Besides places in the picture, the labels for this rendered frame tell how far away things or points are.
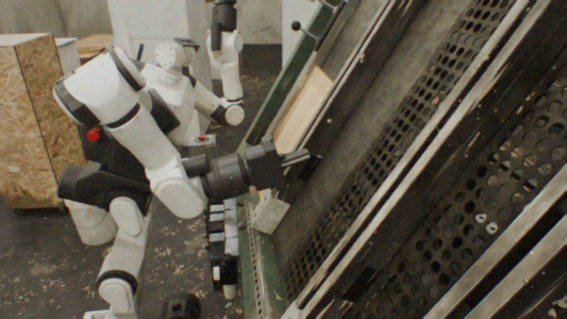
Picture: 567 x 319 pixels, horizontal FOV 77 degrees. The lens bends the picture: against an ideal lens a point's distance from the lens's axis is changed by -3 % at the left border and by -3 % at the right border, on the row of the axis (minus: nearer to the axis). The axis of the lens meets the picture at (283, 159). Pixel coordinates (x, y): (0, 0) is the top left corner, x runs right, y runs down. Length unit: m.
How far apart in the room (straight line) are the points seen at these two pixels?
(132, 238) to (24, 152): 1.80
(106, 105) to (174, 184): 0.18
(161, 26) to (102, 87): 2.98
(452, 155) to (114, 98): 0.54
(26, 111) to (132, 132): 2.24
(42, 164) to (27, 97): 0.48
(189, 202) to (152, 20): 3.00
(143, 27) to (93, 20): 6.78
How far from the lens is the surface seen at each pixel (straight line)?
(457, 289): 0.51
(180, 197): 0.72
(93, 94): 0.66
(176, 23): 3.58
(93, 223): 2.69
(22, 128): 2.94
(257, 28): 9.41
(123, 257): 1.43
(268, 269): 1.06
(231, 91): 1.42
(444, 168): 0.64
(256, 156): 0.72
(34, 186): 3.13
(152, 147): 0.68
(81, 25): 10.58
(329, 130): 1.04
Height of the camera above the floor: 1.63
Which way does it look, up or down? 27 degrees down
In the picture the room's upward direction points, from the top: straight up
